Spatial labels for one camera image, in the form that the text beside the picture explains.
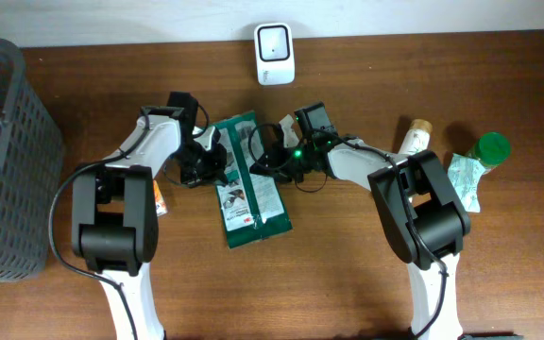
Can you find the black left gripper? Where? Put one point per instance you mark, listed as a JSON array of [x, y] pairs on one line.
[[211, 166]]

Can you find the orange tissue pack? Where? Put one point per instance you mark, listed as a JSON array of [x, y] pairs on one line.
[[161, 207]]

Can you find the teal wipes packet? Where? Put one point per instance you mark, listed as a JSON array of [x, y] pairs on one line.
[[465, 174]]

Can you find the white barcode scanner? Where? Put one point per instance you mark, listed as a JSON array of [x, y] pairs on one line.
[[275, 55]]

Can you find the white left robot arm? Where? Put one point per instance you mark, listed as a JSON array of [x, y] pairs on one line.
[[115, 227]]

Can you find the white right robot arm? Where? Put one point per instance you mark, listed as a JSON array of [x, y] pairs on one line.
[[422, 218]]

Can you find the green lid jar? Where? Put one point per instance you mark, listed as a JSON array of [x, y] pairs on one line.
[[491, 150]]

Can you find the grey plastic mesh basket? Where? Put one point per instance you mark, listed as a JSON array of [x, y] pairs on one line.
[[31, 158]]

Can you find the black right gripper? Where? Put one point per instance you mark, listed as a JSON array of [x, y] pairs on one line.
[[269, 164]]

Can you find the white cream tube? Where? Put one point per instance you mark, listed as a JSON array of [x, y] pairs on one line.
[[417, 138]]

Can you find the green glove package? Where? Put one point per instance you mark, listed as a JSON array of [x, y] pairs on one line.
[[250, 205]]

